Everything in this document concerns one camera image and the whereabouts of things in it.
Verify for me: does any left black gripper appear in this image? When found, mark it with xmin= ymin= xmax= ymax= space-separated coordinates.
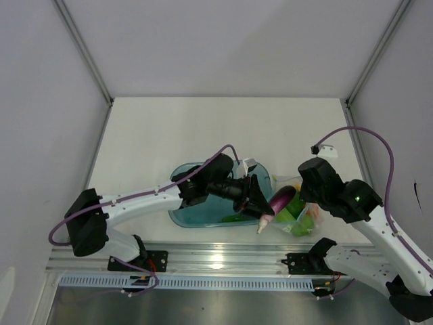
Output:
xmin=207 ymin=175 xmax=274 ymax=222

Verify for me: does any left aluminium frame post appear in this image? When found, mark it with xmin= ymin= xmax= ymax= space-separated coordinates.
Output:
xmin=51 ymin=0 xmax=114 ymax=107

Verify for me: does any light green custard apple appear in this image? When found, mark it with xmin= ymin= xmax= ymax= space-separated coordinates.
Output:
xmin=290 ymin=214 xmax=315 ymax=237

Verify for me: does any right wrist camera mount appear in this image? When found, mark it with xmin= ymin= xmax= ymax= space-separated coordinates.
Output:
xmin=311 ymin=144 xmax=338 ymax=160

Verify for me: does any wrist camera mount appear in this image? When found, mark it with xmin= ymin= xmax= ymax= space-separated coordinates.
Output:
xmin=311 ymin=144 xmax=338 ymax=160
xmin=237 ymin=158 xmax=257 ymax=177

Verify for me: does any dark green chili pepper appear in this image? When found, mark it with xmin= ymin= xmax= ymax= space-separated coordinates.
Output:
xmin=221 ymin=214 xmax=246 ymax=223

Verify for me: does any aluminium frame post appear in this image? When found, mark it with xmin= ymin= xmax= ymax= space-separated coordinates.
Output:
xmin=345 ymin=0 xmax=415 ymax=109
xmin=51 ymin=0 xmax=114 ymax=107

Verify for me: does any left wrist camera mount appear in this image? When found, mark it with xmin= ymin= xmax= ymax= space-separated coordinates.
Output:
xmin=237 ymin=158 xmax=257 ymax=177

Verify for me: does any green bell pepper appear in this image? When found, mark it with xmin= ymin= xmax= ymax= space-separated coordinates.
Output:
xmin=286 ymin=192 xmax=305 ymax=219

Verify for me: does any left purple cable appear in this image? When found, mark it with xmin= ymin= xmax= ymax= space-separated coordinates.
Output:
xmin=49 ymin=144 xmax=243 ymax=301

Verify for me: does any white slotted cable duct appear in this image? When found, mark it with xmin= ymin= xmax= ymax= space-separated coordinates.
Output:
xmin=59 ymin=274 xmax=325 ymax=292

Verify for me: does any light green bitter gourd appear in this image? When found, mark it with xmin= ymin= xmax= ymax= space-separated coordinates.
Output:
xmin=275 ymin=208 xmax=296 ymax=223

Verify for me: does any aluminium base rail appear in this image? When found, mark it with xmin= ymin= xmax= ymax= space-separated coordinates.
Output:
xmin=45 ymin=242 xmax=312 ymax=277

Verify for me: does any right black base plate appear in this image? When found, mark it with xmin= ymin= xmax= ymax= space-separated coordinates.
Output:
xmin=281 ymin=253 xmax=329 ymax=275

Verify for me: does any right aluminium frame post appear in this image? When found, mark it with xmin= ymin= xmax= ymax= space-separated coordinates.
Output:
xmin=345 ymin=0 xmax=415 ymax=109

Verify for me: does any clear zip top bag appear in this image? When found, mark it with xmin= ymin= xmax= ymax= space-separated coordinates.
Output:
xmin=271 ymin=175 xmax=322 ymax=237

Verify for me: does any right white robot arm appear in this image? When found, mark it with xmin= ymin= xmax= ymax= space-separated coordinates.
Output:
xmin=298 ymin=158 xmax=432 ymax=322

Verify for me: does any purple eggplant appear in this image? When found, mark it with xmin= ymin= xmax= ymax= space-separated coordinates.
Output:
xmin=256 ymin=186 xmax=296 ymax=234

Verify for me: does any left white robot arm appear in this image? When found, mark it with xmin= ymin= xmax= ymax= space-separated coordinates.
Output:
xmin=64 ymin=153 xmax=274 ymax=271

